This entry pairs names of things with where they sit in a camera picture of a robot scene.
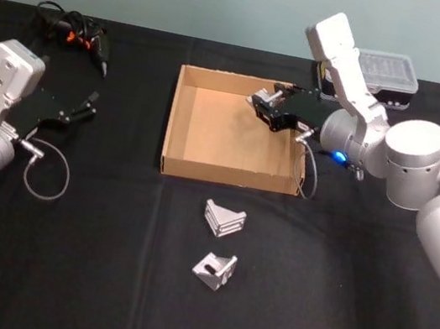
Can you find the small silver metal bracket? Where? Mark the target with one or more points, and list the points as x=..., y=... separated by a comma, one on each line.
x=265, y=96

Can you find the shallow brown cardboard tray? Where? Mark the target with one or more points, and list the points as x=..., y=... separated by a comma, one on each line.
x=232, y=141

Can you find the silver slotted corner bracket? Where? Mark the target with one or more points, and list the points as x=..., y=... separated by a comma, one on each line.
x=214, y=272

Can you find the silver triangular corner bracket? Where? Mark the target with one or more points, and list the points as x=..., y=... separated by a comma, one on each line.
x=222, y=218

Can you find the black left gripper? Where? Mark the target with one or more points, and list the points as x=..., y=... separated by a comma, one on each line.
x=40, y=109

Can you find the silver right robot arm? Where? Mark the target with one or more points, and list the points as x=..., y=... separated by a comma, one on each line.
x=416, y=165

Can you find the black table cloth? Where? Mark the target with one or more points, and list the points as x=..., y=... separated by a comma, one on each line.
x=97, y=279

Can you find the clear plastic case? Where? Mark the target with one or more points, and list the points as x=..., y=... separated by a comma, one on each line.
x=388, y=81

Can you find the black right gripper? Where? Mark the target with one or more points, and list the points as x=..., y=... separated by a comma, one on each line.
x=304, y=109

